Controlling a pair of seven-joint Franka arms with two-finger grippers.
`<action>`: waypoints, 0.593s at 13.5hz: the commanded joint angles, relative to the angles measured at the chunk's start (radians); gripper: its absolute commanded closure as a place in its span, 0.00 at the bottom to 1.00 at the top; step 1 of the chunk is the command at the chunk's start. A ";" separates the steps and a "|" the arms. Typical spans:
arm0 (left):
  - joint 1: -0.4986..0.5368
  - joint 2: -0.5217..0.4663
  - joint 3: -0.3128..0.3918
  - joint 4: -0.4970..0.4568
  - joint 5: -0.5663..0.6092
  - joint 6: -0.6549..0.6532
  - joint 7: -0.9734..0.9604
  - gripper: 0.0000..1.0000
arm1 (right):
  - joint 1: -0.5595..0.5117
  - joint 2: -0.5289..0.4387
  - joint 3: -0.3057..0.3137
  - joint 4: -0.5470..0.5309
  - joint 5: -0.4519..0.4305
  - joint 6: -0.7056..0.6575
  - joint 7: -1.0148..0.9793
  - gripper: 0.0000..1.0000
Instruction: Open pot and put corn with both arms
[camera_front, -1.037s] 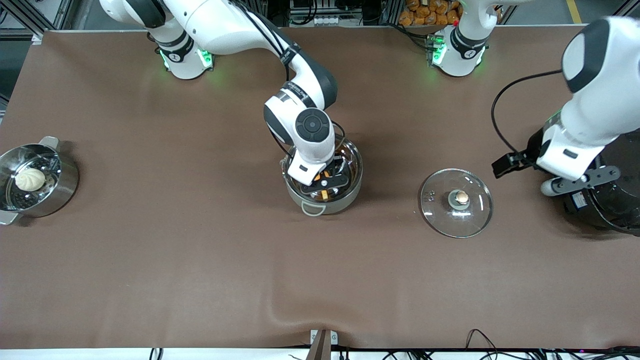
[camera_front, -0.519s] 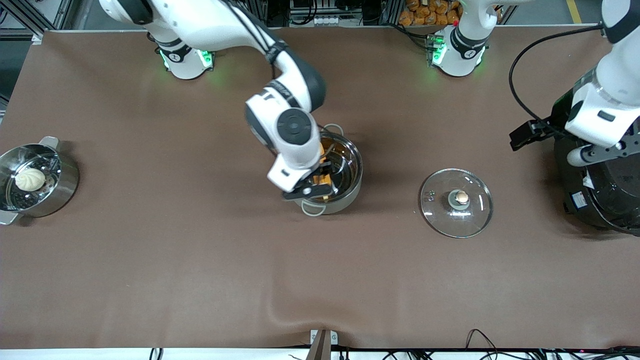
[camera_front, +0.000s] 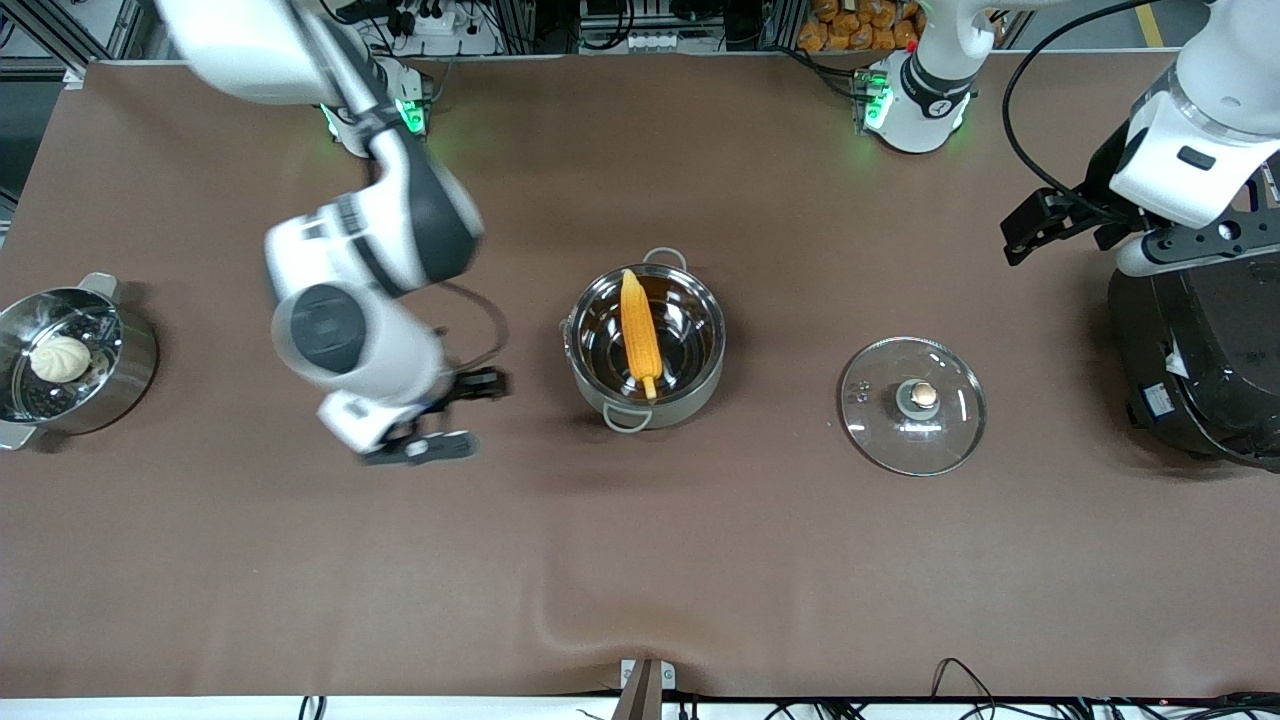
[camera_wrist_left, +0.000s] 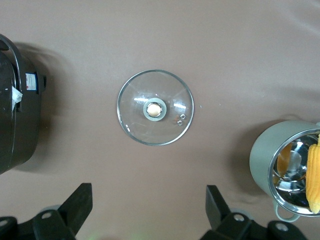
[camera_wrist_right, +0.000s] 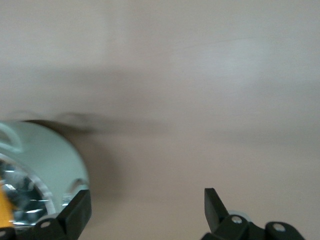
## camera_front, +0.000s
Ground orange snack bags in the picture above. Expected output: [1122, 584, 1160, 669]
[797, 0, 926, 53]

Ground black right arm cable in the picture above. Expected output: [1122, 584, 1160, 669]
[438, 283, 509, 373]

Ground yellow toy corn cob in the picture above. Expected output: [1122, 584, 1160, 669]
[620, 269, 663, 403]

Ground steel cooking pot with handles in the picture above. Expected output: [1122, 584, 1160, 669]
[562, 247, 728, 433]

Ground black rice cooker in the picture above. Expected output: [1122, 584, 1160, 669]
[1107, 250, 1280, 471]

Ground brown table cover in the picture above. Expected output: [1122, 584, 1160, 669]
[0, 55, 1280, 701]

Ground steel steamer pot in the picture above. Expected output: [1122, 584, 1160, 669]
[0, 272, 159, 451]

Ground perforated steel steamer insert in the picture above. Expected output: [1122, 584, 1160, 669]
[0, 310, 123, 426]

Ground glass pot lid with knob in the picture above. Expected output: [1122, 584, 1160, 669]
[840, 336, 988, 477]

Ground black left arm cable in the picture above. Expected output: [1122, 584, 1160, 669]
[1003, 0, 1216, 216]

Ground white steamed bun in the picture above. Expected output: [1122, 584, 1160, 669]
[30, 335, 93, 384]

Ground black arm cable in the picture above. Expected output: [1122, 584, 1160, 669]
[438, 283, 509, 373]
[1003, 0, 1216, 216]

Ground white power strip with plugs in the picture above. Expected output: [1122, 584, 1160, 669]
[385, 0, 501, 57]

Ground black looped floor cable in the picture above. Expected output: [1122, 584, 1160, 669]
[930, 657, 1006, 720]

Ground metal table bracket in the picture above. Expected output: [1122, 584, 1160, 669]
[620, 658, 676, 720]

